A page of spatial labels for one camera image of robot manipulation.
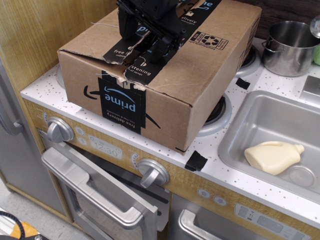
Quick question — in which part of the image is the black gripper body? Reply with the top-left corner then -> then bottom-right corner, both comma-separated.
117,0 -> 186,49

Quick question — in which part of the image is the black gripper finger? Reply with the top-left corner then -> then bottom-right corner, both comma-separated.
149,37 -> 173,64
118,9 -> 138,41

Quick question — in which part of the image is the brown cardboard prime box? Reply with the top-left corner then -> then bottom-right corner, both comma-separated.
57,0 -> 262,154

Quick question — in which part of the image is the front grey stove burner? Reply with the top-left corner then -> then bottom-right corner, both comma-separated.
197,93 -> 232,137

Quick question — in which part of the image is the black tape piece rear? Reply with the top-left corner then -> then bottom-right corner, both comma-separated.
235,77 -> 251,90

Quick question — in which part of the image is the black tape piece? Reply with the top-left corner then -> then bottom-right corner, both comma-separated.
184,151 -> 208,172
235,77 -> 251,90

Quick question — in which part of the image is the rear grey stove burner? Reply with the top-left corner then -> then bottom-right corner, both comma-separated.
234,45 -> 261,78

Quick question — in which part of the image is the silver toy sink basin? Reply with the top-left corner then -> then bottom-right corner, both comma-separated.
218,90 -> 320,203

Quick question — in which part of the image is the black tape piece front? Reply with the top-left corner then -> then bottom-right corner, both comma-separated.
184,151 -> 208,172

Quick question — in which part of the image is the right silver stove knob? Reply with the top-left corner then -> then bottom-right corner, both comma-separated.
138,158 -> 170,188

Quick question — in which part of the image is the silver stove knob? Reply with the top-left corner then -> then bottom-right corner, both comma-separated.
47,116 -> 75,144
138,158 -> 170,188

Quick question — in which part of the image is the stainless steel pot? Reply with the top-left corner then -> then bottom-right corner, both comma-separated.
261,21 -> 320,77

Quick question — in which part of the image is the left silver stove knob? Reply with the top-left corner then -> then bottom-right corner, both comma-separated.
47,116 -> 75,144

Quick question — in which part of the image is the clear round faucet knob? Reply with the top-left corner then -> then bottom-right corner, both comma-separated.
309,15 -> 320,39

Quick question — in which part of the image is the green object at edge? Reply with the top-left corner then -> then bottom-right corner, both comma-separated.
313,45 -> 320,66

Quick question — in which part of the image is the cream plastic detergent bottle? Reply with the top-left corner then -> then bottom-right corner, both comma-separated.
244,141 -> 305,175

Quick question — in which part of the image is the silver oven door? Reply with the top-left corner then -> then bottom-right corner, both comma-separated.
42,145 -> 158,240

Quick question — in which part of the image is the silver dishwasher door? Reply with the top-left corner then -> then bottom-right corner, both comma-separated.
167,193 -> 312,240

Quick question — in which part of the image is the silver toy fridge door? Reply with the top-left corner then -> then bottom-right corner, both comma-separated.
0,65 -> 66,216

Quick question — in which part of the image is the orange object on floor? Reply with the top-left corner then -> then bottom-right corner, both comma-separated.
10,221 -> 38,239

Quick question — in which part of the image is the black cable on floor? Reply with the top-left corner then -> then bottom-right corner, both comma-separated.
0,210 -> 27,238

